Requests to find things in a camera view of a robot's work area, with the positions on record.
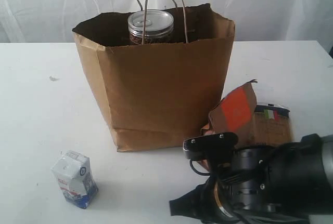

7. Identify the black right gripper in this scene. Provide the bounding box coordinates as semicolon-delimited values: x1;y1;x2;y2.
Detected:
169;145;275;223

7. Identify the brown orange snack pouch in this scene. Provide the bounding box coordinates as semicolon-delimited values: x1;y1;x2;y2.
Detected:
201;80;258;148

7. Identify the white blue milk carton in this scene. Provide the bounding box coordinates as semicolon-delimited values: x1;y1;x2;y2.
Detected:
52;150;98;209

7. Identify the clear can with pull-tab lid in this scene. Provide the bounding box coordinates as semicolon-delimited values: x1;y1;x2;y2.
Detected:
127;9;174;45

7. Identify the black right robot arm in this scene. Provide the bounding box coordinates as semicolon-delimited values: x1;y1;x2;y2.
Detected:
169;132;332;223

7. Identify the brown paper shopping bag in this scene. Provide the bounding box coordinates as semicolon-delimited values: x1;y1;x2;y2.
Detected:
72;0;235;152

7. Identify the spaghetti package dark blue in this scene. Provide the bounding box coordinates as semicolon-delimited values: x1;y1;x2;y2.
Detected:
252;102;293;147

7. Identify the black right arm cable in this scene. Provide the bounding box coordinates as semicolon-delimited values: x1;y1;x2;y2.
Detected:
188;158;212;176

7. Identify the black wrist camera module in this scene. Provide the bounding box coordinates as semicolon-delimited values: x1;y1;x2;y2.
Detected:
183;132;238;161

